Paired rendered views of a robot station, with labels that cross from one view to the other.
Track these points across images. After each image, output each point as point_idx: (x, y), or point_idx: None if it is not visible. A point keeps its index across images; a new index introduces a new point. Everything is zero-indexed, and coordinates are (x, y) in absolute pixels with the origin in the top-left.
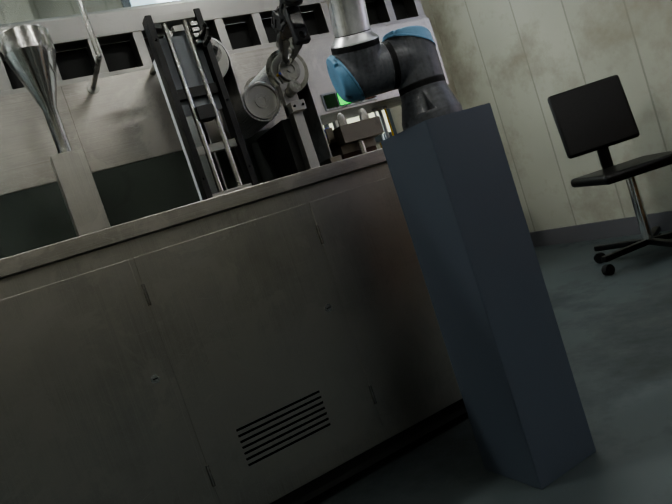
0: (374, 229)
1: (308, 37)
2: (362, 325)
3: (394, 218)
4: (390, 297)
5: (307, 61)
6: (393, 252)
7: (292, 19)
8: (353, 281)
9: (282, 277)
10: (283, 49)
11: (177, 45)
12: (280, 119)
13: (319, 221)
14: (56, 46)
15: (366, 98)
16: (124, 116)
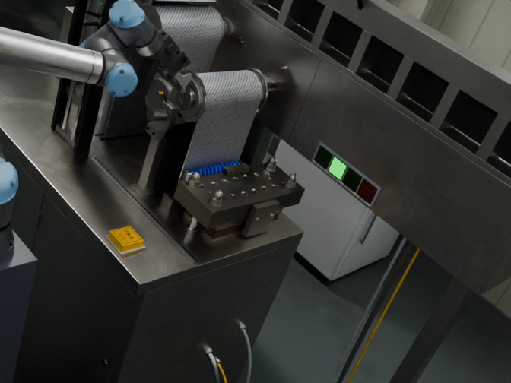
0: (66, 263)
1: (138, 91)
2: (32, 294)
3: (80, 276)
4: (52, 308)
5: (335, 99)
6: (68, 291)
7: (141, 64)
8: (40, 268)
9: (14, 212)
10: (164, 78)
11: (98, 6)
12: (271, 123)
13: (43, 213)
14: None
15: (358, 194)
16: None
